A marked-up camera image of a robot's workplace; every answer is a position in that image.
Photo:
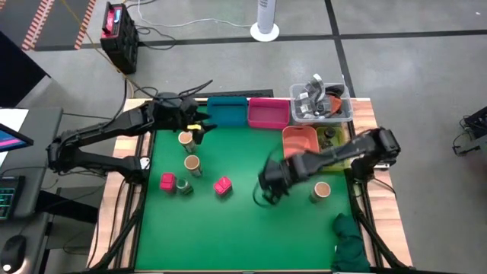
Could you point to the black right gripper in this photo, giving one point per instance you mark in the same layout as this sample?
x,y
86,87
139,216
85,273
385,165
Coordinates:
x,y
283,173

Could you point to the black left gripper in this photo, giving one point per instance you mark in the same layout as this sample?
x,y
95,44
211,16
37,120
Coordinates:
x,y
175,112

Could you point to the tan lid spice jar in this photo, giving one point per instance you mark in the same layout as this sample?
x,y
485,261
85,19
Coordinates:
x,y
185,137
321,189
192,163

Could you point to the green spice bottle black lid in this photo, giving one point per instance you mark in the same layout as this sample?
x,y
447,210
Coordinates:
x,y
329,132

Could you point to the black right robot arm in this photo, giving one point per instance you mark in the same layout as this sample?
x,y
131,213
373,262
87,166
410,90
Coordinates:
x,y
342,150

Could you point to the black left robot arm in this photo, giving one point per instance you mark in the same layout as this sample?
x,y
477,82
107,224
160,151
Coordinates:
x,y
95,129

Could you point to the blue plastic bin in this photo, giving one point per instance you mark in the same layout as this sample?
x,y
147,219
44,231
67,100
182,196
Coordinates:
x,y
228,110

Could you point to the green table mat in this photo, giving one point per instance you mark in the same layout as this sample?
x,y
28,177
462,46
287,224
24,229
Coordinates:
x,y
236,236

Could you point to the black bar behind table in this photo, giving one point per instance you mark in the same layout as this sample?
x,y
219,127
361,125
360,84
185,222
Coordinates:
x,y
247,93

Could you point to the orange plastic bin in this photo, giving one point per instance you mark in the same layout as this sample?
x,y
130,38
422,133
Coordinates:
x,y
298,139

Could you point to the pink plastic bin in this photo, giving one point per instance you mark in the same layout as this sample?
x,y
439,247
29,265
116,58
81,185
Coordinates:
x,y
268,114

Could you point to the clear plastic storage box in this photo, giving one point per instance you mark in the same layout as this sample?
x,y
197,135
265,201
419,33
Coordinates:
x,y
295,114

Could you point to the dark green cloth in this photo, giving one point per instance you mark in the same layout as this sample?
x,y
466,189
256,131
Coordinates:
x,y
348,243

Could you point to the yellow-green plastic bin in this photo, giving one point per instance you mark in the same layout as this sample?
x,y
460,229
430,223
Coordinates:
x,y
340,133

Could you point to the orange part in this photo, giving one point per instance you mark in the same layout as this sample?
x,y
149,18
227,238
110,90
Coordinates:
x,y
335,104

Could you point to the black tool case red top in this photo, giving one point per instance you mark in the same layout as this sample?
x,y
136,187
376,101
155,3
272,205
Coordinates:
x,y
121,42

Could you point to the grey white part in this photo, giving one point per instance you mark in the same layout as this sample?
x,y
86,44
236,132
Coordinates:
x,y
316,81

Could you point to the black part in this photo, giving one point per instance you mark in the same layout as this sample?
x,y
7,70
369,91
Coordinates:
x,y
336,90

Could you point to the grey desk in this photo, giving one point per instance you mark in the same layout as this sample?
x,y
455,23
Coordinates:
x,y
42,122

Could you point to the computer monitor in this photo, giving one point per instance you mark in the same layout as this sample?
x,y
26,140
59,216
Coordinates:
x,y
13,139

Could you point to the white paper sheet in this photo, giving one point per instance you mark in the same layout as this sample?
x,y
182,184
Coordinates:
x,y
13,116

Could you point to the black cabinet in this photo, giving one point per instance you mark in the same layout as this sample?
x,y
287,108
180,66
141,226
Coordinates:
x,y
15,72

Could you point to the backlit black keyboard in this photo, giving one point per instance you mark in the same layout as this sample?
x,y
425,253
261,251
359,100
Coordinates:
x,y
9,198

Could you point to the black computer mouse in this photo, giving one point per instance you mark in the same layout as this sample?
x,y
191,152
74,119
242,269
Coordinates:
x,y
13,251

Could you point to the black aluminium table frame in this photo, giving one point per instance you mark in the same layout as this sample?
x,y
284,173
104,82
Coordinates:
x,y
131,247

